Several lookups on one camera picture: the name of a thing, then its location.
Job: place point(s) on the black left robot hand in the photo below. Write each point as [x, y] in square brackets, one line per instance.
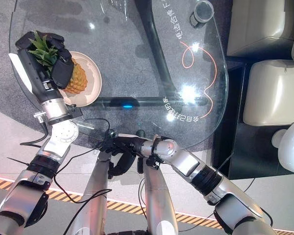
[40, 71]

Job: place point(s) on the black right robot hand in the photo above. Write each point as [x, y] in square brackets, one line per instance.
[123, 147]

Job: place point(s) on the yellow pineapple with green crown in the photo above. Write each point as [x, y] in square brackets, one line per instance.
[63, 68]

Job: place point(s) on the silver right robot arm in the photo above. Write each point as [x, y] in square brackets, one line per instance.
[198, 171]

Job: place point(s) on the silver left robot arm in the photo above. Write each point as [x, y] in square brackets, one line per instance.
[36, 166]

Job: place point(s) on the round beige plate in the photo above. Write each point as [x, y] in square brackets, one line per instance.
[88, 80]

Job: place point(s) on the yellow black hazard floor tape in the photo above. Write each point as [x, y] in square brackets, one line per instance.
[127, 208]

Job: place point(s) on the round glass table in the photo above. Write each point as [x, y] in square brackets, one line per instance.
[137, 61]

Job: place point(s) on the dark cylindrical jar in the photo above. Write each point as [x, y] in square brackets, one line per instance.
[201, 13]

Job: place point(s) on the beige leather sofa seat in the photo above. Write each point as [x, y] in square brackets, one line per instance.
[274, 93]

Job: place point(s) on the white round lamp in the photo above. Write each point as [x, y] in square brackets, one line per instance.
[292, 147]

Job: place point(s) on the beige leather sofa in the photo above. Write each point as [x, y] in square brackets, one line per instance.
[264, 27]

